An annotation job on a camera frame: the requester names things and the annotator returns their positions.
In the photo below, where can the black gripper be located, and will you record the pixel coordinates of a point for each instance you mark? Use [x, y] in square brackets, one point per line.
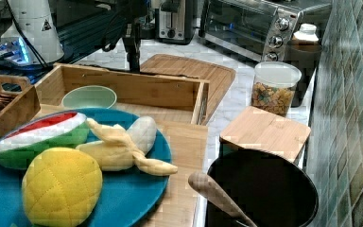
[131, 42]

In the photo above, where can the wooden drawer with black handle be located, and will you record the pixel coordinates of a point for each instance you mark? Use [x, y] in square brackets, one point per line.
[162, 97]

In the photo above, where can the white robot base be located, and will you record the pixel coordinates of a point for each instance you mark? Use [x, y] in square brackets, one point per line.
[32, 38]

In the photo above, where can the black two slot toaster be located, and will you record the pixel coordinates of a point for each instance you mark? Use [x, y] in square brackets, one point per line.
[176, 21]

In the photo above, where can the pale green bowl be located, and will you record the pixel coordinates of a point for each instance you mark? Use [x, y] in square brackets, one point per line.
[91, 96]

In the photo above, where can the bamboo cutting board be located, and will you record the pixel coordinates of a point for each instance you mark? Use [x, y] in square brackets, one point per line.
[220, 77]

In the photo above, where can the plush banana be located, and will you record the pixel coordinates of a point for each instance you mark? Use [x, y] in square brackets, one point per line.
[119, 149]

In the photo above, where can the plush watermelon slice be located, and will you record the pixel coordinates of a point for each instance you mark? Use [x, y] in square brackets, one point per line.
[20, 147]

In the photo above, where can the silver toaster oven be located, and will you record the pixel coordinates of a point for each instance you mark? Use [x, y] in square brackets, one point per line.
[260, 29]

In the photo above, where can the wooden tea bag holder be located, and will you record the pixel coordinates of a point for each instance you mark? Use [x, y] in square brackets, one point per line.
[23, 106]

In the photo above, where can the cereal jar with white lid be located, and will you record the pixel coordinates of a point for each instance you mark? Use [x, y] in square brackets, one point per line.
[274, 86]

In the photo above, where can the teal canister with wooden lid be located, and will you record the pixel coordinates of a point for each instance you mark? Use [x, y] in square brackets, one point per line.
[257, 129]

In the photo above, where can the yellow plush lemon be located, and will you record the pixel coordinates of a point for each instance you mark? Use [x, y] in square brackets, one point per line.
[61, 188]

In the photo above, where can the dark grey tumbler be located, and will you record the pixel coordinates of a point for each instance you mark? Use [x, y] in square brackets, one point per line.
[305, 56]

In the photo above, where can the white bottle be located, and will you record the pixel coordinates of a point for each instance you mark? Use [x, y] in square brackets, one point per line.
[306, 34]

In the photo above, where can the black utensil holder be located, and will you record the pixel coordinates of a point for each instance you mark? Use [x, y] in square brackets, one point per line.
[270, 190]

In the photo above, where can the wooden spoon handle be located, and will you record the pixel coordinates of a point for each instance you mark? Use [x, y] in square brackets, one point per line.
[208, 188]

